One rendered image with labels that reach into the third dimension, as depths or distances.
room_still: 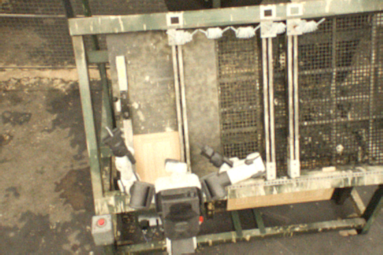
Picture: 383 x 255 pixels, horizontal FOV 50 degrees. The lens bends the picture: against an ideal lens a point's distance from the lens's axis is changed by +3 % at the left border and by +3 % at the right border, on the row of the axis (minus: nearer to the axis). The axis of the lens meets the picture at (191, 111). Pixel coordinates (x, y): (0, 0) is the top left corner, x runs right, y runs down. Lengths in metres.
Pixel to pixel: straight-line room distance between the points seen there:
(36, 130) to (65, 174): 0.74
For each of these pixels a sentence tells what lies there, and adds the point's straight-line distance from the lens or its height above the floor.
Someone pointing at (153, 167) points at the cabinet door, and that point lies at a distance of 2.83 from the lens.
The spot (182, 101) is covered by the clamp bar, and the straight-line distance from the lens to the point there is 2.67.
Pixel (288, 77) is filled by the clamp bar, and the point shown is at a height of 1.52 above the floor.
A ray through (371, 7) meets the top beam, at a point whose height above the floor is 1.88.
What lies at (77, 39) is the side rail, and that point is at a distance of 2.67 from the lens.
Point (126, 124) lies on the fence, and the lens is 2.72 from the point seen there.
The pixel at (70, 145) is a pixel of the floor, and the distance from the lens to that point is 4.49.
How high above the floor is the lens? 3.28
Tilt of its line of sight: 45 degrees down
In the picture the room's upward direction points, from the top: straight up
